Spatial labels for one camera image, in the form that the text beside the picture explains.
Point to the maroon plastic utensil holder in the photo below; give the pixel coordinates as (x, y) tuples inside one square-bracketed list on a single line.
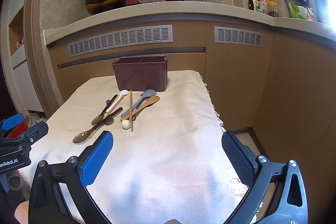
[(139, 77)]

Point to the pale crumpled cloth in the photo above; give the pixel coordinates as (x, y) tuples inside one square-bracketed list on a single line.
[(35, 119)]

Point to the wooden kitchen cabinet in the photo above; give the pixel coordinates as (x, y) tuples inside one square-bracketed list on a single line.
[(236, 77)]

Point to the green plastic bag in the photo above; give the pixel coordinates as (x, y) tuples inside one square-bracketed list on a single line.
[(295, 11)]

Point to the beige kitchen counter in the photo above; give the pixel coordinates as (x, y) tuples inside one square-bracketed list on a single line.
[(157, 12)]

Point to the small grey vent grille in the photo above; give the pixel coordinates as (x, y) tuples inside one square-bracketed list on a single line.
[(237, 36)]

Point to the white tablecloth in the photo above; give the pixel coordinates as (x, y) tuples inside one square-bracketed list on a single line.
[(162, 140)]

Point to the dark sauce bottle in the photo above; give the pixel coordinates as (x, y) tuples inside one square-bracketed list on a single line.
[(253, 3)]

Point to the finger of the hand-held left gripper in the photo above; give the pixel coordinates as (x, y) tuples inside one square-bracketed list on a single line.
[(38, 130), (11, 120)]

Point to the wooden chopstick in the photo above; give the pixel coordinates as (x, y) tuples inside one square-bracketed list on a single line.
[(130, 106)]

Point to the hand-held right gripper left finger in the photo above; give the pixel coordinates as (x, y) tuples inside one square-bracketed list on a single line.
[(97, 158)]

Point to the dark metal spoon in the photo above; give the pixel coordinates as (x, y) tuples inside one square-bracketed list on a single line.
[(98, 119)]

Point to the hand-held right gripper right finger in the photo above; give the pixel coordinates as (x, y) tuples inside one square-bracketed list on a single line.
[(236, 158)]

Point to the jar with yellow lid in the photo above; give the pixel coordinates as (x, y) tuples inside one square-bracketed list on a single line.
[(272, 10)]

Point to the large grey vent grille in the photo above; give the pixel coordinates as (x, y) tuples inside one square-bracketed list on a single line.
[(120, 40)]

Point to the white shelf cabinet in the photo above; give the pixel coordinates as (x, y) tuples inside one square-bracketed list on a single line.
[(18, 56)]

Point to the person's left forearm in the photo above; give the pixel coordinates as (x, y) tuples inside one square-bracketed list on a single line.
[(21, 213)]

